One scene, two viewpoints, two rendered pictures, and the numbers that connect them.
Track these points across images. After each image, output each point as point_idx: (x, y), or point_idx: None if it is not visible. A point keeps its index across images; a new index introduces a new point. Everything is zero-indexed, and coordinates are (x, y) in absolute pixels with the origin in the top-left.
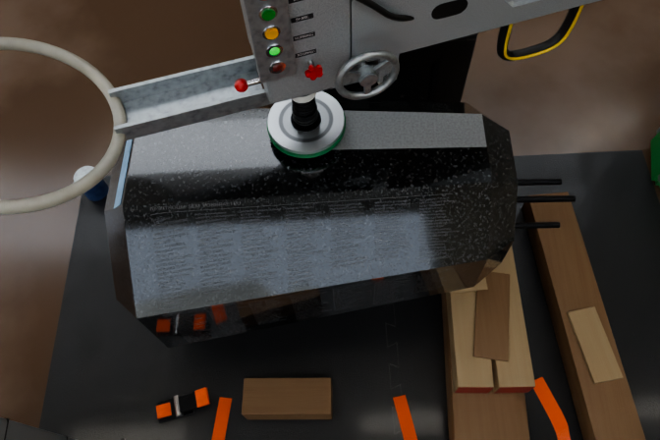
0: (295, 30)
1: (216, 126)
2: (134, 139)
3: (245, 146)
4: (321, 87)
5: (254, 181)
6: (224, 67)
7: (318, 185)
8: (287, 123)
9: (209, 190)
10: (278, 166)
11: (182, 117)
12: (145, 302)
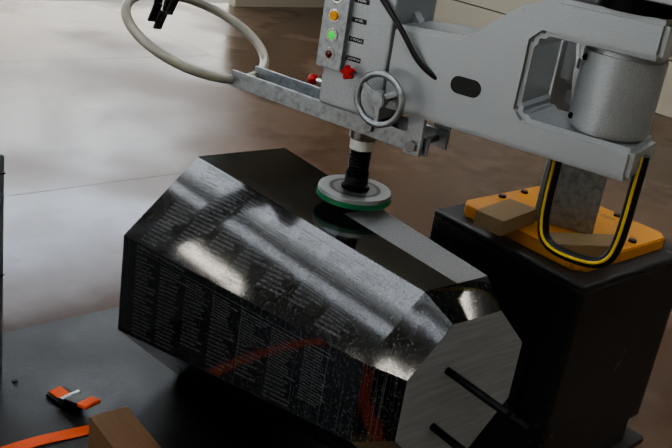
0: (352, 30)
1: (305, 173)
2: None
3: (303, 186)
4: (355, 108)
5: (279, 194)
6: None
7: (310, 217)
8: (341, 181)
9: (250, 180)
10: (304, 200)
11: (270, 88)
12: (140, 227)
